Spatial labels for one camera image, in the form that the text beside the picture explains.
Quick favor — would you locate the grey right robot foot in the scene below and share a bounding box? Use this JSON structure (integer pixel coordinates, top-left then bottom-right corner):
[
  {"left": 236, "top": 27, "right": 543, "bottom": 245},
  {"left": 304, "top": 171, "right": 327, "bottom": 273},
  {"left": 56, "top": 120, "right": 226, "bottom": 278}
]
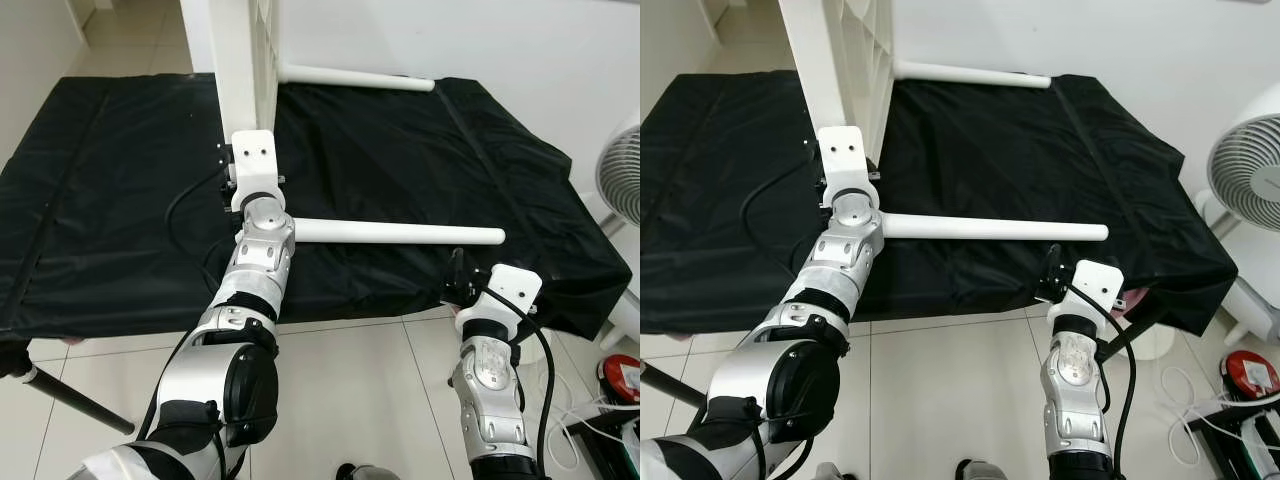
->
[
  {"left": 335, "top": 461, "right": 403, "bottom": 480},
  {"left": 954, "top": 457, "right": 1008, "bottom": 480}
]

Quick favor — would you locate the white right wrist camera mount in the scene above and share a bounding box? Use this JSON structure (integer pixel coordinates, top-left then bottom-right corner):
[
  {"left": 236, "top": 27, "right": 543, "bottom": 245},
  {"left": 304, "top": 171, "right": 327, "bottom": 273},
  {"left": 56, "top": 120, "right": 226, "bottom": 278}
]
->
[
  {"left": 1047, "top": 259, "right": 1127, "bottom": 333},
  {"left": 454, "top": 264, "right": 545, "bottom": 340}
]

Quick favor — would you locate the black green floor device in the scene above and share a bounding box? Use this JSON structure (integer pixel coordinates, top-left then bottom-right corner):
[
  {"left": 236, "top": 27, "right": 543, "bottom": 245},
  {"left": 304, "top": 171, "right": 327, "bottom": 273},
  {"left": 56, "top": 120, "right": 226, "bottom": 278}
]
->
[
  {"left": 1188, "top": 406, "right": 1280, "bottom": 480},
  {"left": 574, "top": 423, "right": 640, "bottom": 480}
]

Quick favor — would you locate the red round floor device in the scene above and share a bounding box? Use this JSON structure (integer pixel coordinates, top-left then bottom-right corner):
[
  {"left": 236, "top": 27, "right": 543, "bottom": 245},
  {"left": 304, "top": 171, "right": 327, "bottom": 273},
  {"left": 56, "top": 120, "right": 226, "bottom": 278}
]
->
[
  {"left": 1221, "top": 348, "right": 1280, "bottom": 398},
  {"left": 599, "top": 353, "right": 640, "bottom": 403}
]

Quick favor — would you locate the white round fan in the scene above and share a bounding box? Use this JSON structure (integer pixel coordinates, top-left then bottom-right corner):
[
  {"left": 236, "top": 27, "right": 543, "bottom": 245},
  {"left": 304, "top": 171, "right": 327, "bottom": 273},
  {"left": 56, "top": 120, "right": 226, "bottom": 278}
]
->
[
  {"left": 596, "top": 108, "right": 640, "bottom": 351},
  {"left": 1193, "top": 83, "right": 1280, "bottom": 348}
]

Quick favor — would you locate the white plastic children tabletop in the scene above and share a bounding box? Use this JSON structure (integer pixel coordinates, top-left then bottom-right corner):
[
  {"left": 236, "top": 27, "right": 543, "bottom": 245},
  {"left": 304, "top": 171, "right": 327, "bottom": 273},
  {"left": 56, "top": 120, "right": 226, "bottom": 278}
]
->
[
  {"left": 777, "top": 0, "right": 896, "bottom": 168},
  {"left": 204, "top": 0, "right": 284, "bottom": 143}
]

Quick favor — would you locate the white floor cable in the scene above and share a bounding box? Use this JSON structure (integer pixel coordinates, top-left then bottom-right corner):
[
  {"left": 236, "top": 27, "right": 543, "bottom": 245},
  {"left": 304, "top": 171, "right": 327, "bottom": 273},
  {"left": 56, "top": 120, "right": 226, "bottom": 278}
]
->
[
  {"left": 1158, "top": 363, "right": 1280, "bottom": 469},
  {"left": 545, "top": 378, "right": 640, "bottom": 473}
]

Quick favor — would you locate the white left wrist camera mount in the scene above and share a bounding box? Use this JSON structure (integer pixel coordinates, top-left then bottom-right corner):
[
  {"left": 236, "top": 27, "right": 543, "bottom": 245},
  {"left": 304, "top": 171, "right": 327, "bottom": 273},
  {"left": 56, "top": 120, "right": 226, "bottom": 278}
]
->
[
  {"left": 229, "top": 129, "right": 280, "bottom": 214},
  {"left": 817, "top": 126, "right": 870, "bottom": 208}
]

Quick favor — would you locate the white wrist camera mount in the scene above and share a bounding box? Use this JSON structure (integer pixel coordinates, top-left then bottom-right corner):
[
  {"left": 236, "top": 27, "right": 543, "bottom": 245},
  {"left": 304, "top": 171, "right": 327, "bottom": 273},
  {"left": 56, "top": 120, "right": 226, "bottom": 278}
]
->
[
  {"left": 454, "top": 264, "right": 545, "bottom": 340},
  {"left": 817, "top": 126, "right": 870, "bottom": 208},
  {"left": 1047, "top": 259, "right": 1127, "bottom": 333},
  {"left": 229, "top": 129, "right": 280, "bottom": 214}
]

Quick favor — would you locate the black table cloth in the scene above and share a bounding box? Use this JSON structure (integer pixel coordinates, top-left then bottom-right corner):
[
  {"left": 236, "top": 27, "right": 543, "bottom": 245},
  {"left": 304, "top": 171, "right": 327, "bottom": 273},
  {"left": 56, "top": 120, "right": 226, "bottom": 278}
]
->
[
  {"left": 641, "top": 71, "right": 1240, "bottom": 338},
  {"left": 0, "top": 74, "right": 634, "bottom": 343}
]

